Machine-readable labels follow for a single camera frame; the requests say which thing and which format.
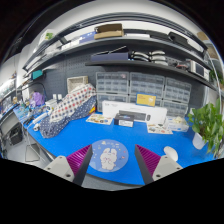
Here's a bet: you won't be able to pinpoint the green potted plant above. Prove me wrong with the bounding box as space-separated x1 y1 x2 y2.
188 99 224 157

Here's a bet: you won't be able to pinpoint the long white product box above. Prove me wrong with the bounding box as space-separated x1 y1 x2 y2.
102 100 167 124

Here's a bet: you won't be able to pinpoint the white power strip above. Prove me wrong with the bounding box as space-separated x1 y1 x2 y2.
32 112 48 124

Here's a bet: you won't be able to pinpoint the dark wall shelf unit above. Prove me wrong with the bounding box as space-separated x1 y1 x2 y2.
23 12 211 86

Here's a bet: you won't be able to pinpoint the sticker sheet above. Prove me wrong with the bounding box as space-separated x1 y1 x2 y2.
147 124 172 134
87 113 113 125

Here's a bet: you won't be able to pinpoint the small black box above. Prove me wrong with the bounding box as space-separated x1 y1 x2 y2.
114 114 134 127

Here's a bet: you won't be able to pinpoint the white computer mouse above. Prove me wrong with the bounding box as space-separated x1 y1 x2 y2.
164 146 178 161

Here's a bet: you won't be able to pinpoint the patterned cloth cover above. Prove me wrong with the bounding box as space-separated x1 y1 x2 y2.
40 83 97 139

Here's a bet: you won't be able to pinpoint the purple bag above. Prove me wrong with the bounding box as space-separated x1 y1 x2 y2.
32 92 44 106

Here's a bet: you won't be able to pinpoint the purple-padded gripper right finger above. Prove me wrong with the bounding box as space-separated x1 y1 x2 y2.
135 145 182 184

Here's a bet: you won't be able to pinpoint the left sticker sheet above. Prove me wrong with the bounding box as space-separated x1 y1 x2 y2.
87 113 113 125

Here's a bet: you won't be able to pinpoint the cardboard box on shelf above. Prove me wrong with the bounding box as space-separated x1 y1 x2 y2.
94 23 124 40

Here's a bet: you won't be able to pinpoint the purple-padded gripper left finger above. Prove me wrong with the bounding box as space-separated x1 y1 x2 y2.
44 145 92 186

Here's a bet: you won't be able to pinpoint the right sticker sheet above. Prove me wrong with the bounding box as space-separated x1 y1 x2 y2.
147 124 172 134

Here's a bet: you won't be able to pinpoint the yellow card box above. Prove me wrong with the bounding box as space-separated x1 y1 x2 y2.
136 93 156 107

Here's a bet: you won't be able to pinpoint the blue desk mat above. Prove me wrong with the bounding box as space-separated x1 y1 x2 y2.
28 118 213 185

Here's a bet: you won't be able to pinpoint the grey drawer organizer cabinets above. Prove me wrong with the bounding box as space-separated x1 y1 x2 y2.
96 72 191 117

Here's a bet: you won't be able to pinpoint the wicker basket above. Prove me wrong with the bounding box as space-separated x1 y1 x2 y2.
67 76 88 92

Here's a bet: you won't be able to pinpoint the clear plastic container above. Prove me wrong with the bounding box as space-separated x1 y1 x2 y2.
167 116 189 132

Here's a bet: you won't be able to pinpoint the round bunny mouse pad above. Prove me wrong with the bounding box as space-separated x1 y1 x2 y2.
89 139 129 172

